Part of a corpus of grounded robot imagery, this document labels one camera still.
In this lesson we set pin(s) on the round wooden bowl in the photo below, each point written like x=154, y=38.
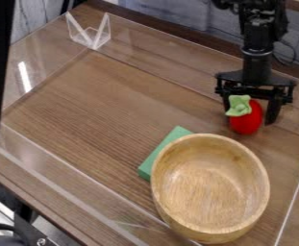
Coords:
x=210, y=187

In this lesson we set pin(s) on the black metal mount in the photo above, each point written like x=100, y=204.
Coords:
x=19, y=233

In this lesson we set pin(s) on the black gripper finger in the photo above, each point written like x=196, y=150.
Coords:
x=225, y=101
x=273, y=110

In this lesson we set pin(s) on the clear acrylic tray wall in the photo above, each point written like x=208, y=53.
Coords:
x=86, y=113

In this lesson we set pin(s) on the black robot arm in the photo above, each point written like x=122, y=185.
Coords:
x=263, y=25

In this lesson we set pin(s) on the red felt fruit green leaves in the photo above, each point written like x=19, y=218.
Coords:
x=245, y=114

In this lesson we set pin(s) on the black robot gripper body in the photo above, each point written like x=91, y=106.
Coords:
x=231, y=82

